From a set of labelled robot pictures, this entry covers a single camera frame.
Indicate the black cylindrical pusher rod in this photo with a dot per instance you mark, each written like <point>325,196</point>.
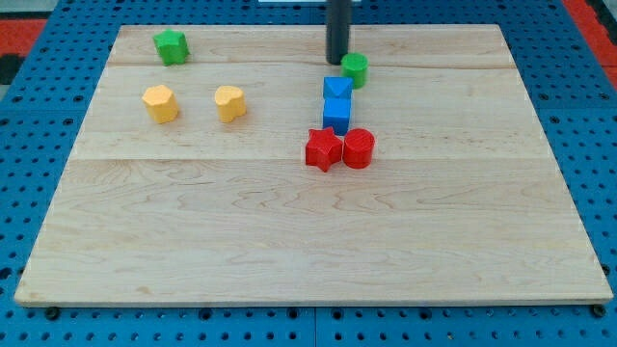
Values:
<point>338,22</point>

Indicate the blue triangle block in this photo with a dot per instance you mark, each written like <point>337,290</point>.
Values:
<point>337,87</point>

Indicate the red star block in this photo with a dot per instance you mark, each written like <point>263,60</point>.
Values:
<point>323,148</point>

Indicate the green star block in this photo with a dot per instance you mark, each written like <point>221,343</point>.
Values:
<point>172,47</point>

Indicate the green cylinder block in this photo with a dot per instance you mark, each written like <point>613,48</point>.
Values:
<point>355,65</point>

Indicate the blue cube block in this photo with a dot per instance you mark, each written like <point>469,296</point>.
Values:
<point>337,114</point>

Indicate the red cylinder block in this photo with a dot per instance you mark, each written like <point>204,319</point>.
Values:
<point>358,148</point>

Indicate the yellow heart block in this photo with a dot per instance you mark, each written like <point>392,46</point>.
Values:
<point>230,102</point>

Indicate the light wooden board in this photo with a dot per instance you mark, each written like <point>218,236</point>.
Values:
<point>463,203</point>

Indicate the yellow hexagon block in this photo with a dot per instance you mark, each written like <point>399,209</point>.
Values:
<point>160,103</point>

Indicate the blue perforated base mat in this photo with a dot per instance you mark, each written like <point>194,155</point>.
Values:
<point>47,100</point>

